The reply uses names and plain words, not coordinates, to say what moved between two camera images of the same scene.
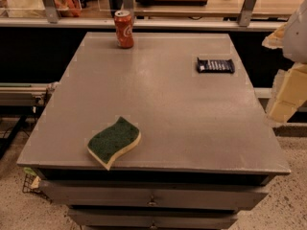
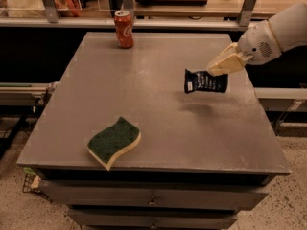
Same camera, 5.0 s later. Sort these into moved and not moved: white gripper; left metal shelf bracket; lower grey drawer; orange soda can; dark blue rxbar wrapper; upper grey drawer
Moved: white gripper; dark blue rxbar wrapper
Not moved: lower grey drawer; upper grey drawer; left metal shelf bracket; orange soda can
